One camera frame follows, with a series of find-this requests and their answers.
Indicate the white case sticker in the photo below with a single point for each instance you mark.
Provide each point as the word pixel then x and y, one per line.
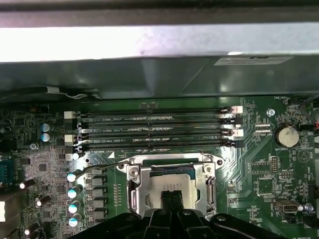
pixel 254 61

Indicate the small blue topped capacitor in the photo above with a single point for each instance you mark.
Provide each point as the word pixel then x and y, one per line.
pixel 308 206
pixel 75 156

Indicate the black PC case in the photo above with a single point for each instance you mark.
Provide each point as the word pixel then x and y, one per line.
pixel 159 74

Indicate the silver CPU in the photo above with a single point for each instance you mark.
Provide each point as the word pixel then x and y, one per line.
pixel 159 184

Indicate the CPU socket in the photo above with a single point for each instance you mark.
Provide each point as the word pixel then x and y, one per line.
pixel 211 159

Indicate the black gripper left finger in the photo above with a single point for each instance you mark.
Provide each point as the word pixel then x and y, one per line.
pixel 159 224

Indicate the silver motherboard screw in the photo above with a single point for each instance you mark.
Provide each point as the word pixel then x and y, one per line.
pixel 271 112

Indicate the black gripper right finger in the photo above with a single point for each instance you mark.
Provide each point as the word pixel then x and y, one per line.
pixel 189 224

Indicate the grey square power choke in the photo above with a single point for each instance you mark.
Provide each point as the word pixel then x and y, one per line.
pixel 97 214
pixel 96 192
pixel 96 181
pixel 96 203
pixel 98 172

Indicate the silver coin battery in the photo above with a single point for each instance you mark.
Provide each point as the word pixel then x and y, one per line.
pixel 287 135

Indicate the green motherboard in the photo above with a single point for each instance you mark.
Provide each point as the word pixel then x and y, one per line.
pixel 249 154

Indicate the silver USB port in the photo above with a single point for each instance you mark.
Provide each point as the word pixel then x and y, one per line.
pixel 286 206

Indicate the metal locking lever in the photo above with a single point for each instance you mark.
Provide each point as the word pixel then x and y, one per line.
pixel 214 191
pixel 99 166

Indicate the metal socket cover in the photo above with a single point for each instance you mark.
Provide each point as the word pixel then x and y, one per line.
pixel 201 184

